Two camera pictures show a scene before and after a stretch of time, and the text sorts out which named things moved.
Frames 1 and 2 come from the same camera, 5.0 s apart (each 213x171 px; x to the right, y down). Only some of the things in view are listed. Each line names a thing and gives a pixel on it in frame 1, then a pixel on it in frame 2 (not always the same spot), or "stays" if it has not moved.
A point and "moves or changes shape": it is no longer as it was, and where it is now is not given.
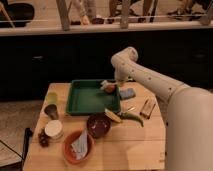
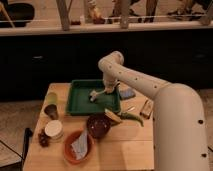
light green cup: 52,98 stays
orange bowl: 67,147 stays
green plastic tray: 86,97 stays
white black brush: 108,82 moves or changes shape
